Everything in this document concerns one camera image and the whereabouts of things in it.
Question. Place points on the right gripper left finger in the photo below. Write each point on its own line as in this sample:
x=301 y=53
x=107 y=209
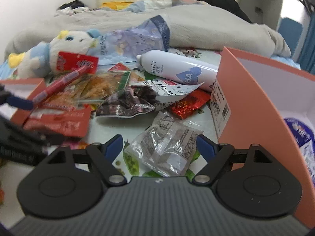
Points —
x=102 y=157

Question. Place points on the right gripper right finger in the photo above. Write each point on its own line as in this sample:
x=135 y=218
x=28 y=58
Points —
x=217 y=157

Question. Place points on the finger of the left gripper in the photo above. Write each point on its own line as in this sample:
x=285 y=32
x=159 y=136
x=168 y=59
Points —
x=19 y=103

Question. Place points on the red snack packet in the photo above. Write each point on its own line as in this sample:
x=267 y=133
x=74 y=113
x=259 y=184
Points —
x=74 y=123

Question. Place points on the clear grey snack packet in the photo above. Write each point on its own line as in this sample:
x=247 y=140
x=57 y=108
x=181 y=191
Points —
x=167 y=146

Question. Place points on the red sausage stick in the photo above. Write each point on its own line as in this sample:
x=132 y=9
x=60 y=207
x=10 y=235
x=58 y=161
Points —
x=59 y=85

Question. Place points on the red header snack bag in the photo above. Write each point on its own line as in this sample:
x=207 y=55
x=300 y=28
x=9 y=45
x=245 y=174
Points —
x=72 y=61

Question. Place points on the red foil tea packet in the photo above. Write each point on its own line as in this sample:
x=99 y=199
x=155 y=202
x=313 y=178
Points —
x=188 y=105

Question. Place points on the dark plum snack bag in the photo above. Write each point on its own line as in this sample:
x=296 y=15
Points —
x=144 y=97

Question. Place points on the blue shredded snack packet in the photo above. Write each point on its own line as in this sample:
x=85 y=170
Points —
x=304 y=137

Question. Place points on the pink box lid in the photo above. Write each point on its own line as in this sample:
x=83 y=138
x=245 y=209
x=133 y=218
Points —
x=22 y=88

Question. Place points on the white blue plush toy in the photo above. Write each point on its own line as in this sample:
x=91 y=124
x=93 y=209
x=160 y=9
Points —
x=42 y=59

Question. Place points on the pink cardboard box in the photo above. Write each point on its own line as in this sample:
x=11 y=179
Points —
x=251 y=99

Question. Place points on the green edged spicy snack pack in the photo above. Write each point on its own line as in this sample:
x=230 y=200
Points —
x=97 y=86

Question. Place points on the white spray bottle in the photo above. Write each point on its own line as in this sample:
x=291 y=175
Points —
x=179 y=68

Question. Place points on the purple tissue pack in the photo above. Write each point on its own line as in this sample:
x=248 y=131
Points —
x=123 y=46

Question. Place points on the blue curtain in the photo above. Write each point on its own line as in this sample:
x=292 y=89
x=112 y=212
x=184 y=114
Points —
x=307 y=57

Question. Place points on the grey blanket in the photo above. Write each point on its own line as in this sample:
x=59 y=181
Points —
x=194 y=25

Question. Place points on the yellow pillow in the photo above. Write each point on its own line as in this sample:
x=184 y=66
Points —
x=116 y=5

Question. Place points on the blue chair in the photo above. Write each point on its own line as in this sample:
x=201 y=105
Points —
x=291 y=31

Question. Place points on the black clothing pile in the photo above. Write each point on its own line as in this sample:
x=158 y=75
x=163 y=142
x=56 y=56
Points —
x=229 y=5

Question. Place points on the patterned quilt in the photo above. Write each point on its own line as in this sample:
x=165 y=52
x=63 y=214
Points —
x=151 y=5

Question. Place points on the clothes pile by wall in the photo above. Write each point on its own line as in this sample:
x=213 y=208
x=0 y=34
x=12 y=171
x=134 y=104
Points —
x=71 y=8

